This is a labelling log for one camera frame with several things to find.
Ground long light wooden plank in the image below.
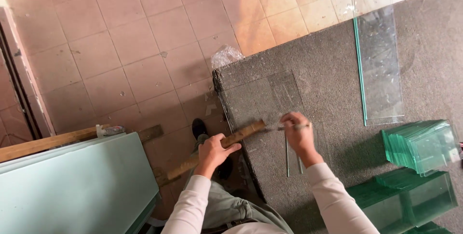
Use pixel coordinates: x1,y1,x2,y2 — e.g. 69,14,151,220
0,124,111,163

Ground pink door frame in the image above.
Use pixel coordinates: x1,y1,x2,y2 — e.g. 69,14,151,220
0,6,56,141

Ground person's right hand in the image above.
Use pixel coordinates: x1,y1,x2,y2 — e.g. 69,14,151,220
280,112,325,169

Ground small white plastic bottle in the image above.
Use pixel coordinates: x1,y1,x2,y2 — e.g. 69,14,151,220
95,124,126,138

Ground crumpled clear plastic wrap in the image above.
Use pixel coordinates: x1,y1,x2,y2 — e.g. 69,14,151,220
211,45,245,70

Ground grey felt table cover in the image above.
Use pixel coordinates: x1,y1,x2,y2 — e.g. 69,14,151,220
212,0,463,234

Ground person's left hand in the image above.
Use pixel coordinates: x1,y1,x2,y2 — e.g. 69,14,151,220
194,133,242,178

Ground long clear glass panel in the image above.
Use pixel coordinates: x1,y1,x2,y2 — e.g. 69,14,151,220
351,0,405,127

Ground black shoe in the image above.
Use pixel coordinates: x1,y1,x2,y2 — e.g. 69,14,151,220
216,157,234,181
191,118,209,141

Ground clear glass pane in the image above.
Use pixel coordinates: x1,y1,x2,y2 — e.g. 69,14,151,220
217,69,308,139

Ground large stack of glass pieces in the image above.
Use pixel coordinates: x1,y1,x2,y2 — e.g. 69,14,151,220
345,168,459,234

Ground metal glass cutter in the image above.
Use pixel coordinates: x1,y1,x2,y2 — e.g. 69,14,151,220
276,123,312,132

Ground dark wooden board piece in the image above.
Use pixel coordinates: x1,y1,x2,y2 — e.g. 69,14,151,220
137,124,164,143

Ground long wooden straightedge stick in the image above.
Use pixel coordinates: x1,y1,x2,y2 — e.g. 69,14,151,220
166,119,267,181

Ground small stack of glass pieces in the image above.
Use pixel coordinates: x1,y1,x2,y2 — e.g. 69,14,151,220
404,221,453,234

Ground grey-green trousers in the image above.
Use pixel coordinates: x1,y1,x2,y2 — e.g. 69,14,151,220
184,134,294,234

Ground fanned stack of glass pieces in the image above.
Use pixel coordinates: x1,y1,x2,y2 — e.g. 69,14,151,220
381,119,462,177

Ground pale green frosted glass sheets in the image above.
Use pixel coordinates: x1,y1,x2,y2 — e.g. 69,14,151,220
0,132,160,234

